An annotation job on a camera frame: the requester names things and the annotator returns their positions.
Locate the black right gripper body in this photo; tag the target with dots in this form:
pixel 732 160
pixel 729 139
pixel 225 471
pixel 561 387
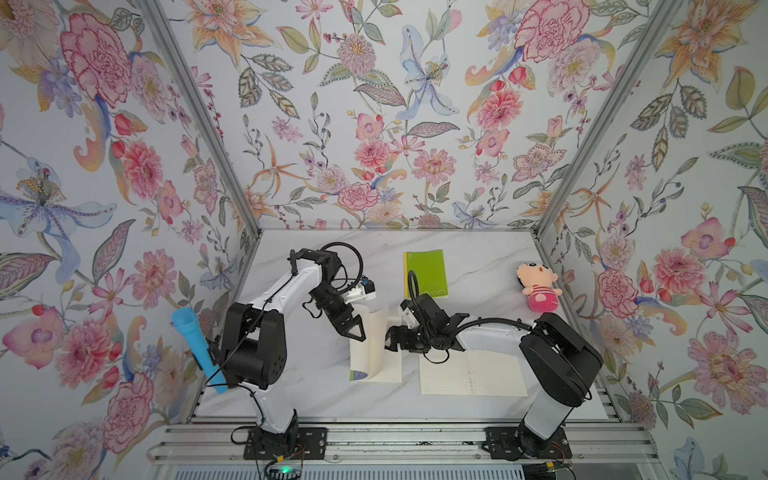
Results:
pixel 427 337

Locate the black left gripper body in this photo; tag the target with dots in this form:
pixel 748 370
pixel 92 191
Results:
pixel 328 299

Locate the yellow cover lined notebook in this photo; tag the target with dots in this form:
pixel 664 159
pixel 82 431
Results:
pixel 473 373

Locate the purple cover lined notebook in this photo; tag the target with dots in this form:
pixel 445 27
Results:
pixel 370 361

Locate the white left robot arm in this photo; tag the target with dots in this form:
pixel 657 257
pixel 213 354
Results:
pixel 284 354

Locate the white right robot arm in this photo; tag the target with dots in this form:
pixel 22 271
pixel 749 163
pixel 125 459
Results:
pixel 563 362

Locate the green nusign notebook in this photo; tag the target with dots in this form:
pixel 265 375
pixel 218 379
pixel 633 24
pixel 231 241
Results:
pixel 430 270

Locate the pink plush doll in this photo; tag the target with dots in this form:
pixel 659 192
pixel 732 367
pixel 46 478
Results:
pixel 538 286

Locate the blue toy microphone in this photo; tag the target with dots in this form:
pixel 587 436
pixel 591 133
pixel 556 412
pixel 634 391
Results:
pixel 186 321

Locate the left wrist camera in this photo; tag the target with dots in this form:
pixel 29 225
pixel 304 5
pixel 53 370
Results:
pixel 363 291

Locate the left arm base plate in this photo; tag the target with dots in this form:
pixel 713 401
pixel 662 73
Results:
pixel 285 443

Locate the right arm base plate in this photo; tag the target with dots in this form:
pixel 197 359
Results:
pixel 516 443

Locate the aluminium front rail frame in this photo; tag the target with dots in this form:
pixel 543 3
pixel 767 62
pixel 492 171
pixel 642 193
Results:
pixel 223 448

